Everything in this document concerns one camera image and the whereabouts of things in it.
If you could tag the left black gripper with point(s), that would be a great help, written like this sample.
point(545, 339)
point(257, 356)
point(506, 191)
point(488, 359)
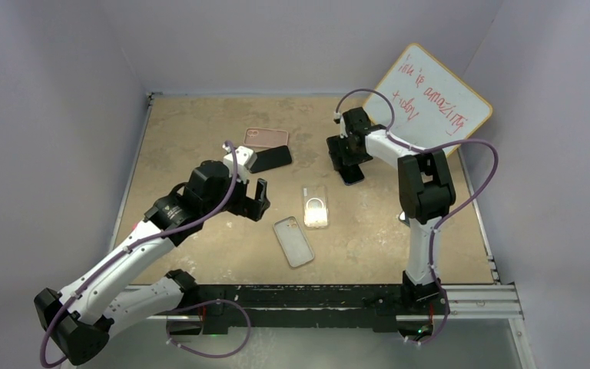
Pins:
point(252, 207)

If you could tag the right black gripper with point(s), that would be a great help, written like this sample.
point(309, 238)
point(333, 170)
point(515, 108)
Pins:
point(336, 144)

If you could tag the black phone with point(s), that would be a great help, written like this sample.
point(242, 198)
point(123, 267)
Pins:
point(271, 158)
point(351, 175)

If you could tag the grey clear phone case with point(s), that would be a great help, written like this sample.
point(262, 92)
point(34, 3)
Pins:
point(293, 242)

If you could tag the clear magsafe phone case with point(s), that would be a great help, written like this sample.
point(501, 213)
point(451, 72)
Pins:
point(315, 206)

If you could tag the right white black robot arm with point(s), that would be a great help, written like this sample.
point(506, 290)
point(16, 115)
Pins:
point(425, 188)

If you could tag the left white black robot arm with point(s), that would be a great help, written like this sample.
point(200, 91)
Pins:
point(80, 319)

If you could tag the pink phone case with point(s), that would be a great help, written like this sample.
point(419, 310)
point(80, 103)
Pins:
point(265, 138)

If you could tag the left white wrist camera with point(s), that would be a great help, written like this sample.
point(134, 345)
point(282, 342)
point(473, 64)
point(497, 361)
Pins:
point(239, 160)

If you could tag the white board yellow frame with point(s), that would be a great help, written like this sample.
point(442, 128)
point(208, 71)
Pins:
point(431, 106)

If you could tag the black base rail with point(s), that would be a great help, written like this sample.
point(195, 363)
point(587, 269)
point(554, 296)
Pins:
point(378, 307)

